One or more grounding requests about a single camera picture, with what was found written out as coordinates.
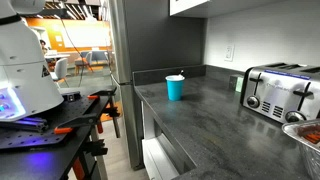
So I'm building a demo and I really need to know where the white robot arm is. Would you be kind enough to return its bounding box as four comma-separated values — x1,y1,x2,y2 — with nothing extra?
0,0,63,122

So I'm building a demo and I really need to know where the blue plastic cup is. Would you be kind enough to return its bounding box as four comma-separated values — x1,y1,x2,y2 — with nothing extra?
166,75,185,101

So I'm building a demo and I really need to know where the black orange bar clamp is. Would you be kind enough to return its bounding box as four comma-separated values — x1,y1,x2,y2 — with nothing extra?
54,86,120,138

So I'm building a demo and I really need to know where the small dark green box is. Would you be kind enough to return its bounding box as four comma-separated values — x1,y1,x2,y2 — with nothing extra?
229,74,244,92

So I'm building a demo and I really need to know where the white upper cabinet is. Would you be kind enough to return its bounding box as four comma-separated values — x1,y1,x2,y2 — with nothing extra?
169,0,279,18

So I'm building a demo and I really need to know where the stainless steel refrigerator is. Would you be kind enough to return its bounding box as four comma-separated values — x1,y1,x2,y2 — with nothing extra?
107,0,206,171

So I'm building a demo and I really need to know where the white office chair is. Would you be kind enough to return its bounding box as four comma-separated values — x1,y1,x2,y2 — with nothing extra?
50,58,68,86

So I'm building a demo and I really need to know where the silver four-slot toaster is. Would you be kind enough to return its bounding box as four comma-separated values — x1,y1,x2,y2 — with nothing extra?
240,62,320,123

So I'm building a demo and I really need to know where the aluminium foil tray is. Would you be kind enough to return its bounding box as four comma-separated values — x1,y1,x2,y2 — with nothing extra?
282,119,320,180

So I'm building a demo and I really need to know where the white wall outlet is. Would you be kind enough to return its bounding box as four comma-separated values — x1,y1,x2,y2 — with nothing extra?
224,44,235,62

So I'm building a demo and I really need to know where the black perforated robot mount plate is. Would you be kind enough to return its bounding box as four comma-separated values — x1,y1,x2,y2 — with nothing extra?
0,96,108,151

